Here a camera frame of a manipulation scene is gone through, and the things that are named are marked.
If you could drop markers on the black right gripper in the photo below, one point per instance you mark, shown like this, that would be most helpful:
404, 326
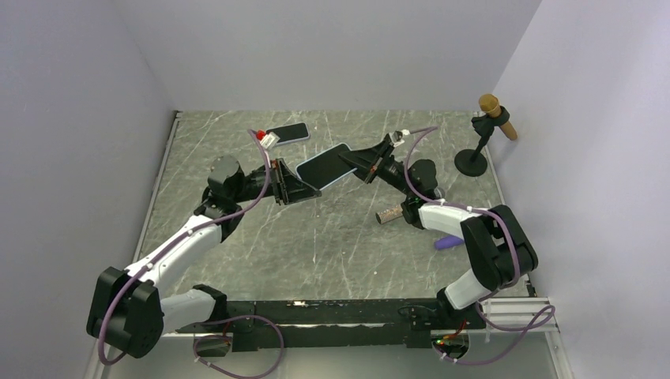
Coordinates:
362, 162

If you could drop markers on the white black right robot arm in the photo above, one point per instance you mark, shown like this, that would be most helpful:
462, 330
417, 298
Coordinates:
498, 249

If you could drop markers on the black round mic stand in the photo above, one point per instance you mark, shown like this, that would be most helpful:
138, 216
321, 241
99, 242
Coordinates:
472, 162

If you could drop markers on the glitter rhinestone microphone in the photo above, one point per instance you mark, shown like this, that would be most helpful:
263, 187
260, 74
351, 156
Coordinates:
389, 214

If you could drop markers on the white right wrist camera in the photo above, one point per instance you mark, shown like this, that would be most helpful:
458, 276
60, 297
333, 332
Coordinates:
398, 137

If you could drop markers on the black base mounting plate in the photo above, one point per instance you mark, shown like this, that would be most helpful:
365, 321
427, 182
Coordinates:
410, 322

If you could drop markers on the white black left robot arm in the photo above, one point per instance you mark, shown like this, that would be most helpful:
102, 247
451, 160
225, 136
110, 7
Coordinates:
129, 310

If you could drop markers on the gold microphone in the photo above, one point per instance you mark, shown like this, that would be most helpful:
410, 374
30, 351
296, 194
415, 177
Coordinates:
491, 106

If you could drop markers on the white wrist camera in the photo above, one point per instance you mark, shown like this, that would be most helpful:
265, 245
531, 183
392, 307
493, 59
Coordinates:
398, 137
268, 140

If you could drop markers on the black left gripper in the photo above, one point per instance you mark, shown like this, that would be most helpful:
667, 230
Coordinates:
291, 189

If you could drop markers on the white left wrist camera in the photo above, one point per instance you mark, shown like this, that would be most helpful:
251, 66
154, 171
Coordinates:
268, 140

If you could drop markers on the aluminium frame rail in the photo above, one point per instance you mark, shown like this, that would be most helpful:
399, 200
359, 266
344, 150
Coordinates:
498, 314

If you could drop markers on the black phone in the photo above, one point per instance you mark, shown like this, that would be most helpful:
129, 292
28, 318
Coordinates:
291, 133
325, 168

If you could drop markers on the black phone in lilac case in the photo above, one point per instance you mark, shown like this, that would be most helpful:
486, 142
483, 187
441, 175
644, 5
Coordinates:
291, 133

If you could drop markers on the purple microphone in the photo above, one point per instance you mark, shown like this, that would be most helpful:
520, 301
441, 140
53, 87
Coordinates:
448, 242

